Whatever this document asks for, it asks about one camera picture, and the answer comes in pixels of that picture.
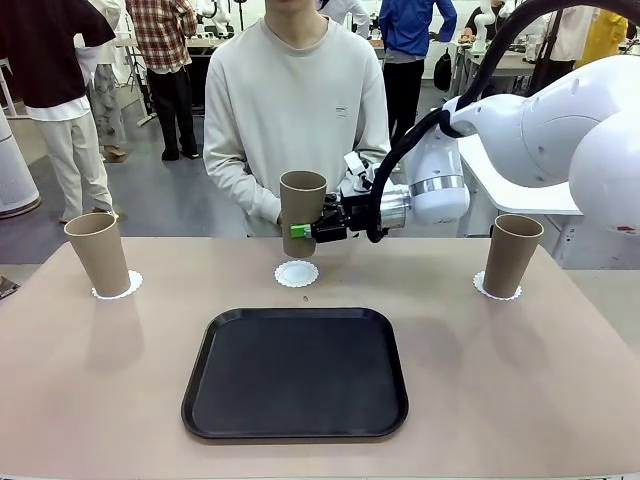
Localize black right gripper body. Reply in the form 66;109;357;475
309;187;381;245

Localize tall brown paper cup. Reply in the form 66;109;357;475
63;212;132;296
483;214;545;297
278;170;329;259

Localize white scalloped paper coaster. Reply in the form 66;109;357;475
472;269;524;302
273;259;320;290
91;269;144;301

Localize person's right forearm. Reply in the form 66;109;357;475
203;159;281;224

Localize person in beige sweater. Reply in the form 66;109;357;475
202;0;392;239

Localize white table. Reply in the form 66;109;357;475
457;134;586;217

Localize black plastic tray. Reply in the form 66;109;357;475
180;307;410;441

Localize black hanging bag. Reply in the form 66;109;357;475
433;49;453;93

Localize person in blue jacket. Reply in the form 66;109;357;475
378;0;459;149

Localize seated person in black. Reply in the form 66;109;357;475
462;4;496;41

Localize person in patterned skirt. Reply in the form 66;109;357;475
74;0;129;162

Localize person in plaid shirt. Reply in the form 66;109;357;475
124;0;201;162

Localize person in cream top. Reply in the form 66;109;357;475
537;0;599;86

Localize white cylindrical appliance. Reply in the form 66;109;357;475
0;107;42;219

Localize person in yellow coat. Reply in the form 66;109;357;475
587;9;629;69

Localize person in black top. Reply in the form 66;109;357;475
0;0;119;224

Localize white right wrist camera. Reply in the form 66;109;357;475
343;152;384;194

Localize thick black cable sleeve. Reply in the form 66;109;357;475
367;0;591;245

